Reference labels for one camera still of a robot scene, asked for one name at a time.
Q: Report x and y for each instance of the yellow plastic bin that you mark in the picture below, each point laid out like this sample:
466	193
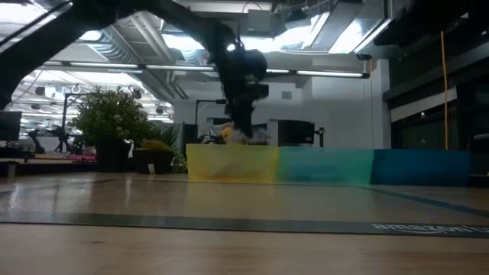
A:
229	164

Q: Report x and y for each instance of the long ceiling light bar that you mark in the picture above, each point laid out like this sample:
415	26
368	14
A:
114	65

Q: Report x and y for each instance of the green plastic bin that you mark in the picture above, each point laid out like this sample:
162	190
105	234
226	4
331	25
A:
328	164

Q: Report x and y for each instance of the succulents in black planter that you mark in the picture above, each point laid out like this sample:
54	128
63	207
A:
153	160

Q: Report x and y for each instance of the grey ceiling unit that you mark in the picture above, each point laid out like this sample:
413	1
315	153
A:
260	23

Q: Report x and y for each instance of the blue plastic bin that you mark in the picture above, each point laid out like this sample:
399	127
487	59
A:
420	168

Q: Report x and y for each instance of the grey wall vent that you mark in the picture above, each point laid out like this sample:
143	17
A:
286	95

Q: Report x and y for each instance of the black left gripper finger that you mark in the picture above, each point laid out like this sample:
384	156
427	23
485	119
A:
242	118

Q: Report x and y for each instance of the wooden desk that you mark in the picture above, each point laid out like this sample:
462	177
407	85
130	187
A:
38	162

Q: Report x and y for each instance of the black security camera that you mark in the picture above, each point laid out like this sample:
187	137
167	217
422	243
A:
363	57

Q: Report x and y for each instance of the large spiral ventilation duct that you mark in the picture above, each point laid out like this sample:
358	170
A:
114	49

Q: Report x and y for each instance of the black background robot arm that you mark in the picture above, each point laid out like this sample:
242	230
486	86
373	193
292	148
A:
57	133

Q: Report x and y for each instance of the pink object on desk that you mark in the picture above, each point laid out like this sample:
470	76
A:
82	157

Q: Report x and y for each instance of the person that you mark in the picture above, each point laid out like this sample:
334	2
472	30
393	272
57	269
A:
226	133

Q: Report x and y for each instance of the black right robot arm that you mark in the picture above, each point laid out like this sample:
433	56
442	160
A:
439	19

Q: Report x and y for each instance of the black computer case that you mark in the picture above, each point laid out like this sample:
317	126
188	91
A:
296	133

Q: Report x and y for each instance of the black monitor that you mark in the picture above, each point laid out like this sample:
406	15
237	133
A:
10	126

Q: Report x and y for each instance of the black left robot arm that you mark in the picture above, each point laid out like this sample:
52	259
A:
38	49

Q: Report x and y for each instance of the bushy plant in black pot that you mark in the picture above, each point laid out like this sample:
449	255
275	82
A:
111	114

